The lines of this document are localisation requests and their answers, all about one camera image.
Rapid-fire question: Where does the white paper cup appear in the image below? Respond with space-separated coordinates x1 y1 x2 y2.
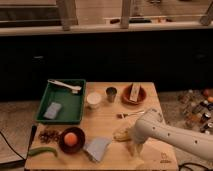
86 92 101 109

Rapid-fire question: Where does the dark grape bunch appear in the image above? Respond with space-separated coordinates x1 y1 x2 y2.
38 129 60 144

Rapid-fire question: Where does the dark brown bowl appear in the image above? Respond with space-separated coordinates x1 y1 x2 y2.
58 127 85 154

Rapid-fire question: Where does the black cable left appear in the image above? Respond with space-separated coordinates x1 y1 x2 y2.
0 131 26 161

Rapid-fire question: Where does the orange fruit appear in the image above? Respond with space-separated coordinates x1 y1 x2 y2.
64 133 78 146

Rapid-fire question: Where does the green plastic tray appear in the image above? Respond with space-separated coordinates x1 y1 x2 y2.
36 79 86 124

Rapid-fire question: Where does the blue grey cloth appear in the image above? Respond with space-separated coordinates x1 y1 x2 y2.
83 137 111 162

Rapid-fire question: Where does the spice bottle rack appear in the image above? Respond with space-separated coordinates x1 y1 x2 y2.
178 89 213 135

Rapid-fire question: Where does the small cardboard box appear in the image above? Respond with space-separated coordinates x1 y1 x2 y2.
130 83 140 102

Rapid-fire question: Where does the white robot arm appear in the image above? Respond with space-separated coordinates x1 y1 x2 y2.
130 108 213 162

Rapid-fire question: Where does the metal fork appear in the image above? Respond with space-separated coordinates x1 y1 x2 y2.
116 112 144 119

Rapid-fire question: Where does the grey blue sponge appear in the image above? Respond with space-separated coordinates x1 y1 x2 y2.
44 102 62 119

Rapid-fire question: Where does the black cable right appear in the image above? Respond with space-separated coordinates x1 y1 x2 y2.
178 161 213 171

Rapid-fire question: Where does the yellow banana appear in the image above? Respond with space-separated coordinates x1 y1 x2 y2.
113 130 131 142

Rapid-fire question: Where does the small metal cup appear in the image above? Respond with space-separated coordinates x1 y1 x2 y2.
106 87 117 103

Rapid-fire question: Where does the black cable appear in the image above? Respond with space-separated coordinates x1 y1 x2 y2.
0 131 26 161
178 161 213 171

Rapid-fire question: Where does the green chili pepper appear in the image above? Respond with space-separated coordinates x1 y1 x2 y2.
28 147 58 157

